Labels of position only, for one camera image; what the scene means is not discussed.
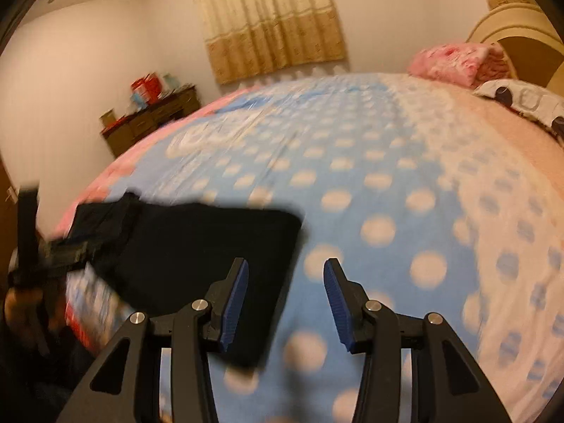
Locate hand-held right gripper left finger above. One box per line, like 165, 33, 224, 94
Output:
55, 257, 250, 423

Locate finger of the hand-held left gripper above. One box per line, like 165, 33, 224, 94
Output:
50, 228, 104, 271

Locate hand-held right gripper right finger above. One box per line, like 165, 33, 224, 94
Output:
323, 257, 514, 423

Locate black pants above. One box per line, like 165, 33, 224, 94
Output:
72, 191, 306, 369

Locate person's left hand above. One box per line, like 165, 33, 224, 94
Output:
4, 286, 68, 350

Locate wooden door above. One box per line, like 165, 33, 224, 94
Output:
0, 159, 19, 234

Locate polka dot printed bedsheet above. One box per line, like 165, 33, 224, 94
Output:
53, 73, 564, 423

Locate brown wooden desk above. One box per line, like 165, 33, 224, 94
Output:
100, 86, 200, 158

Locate red gift bag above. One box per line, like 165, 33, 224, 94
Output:
131, 73, 162, 100

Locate pink floral folded quilt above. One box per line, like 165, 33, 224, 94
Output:
407, 43, 517, 90

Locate grey patterned pillow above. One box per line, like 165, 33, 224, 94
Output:
473, 78, 564, 142

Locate beige floral window curtain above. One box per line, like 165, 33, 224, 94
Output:
189, 0, 347, 85

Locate cream wooden headboard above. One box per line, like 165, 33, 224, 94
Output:
466, 1, 564, 94

